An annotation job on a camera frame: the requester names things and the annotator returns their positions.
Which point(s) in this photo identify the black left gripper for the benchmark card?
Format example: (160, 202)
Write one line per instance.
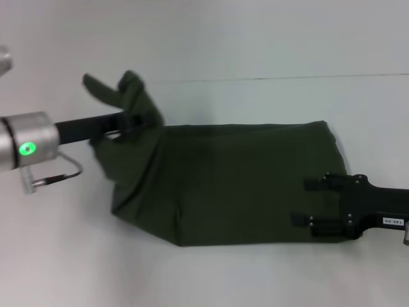
(86, 128)

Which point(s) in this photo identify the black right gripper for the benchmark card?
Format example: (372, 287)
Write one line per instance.
(374, 204)

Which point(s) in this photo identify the dark green FREE t-shirt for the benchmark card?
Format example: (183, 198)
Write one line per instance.
(223, 179)

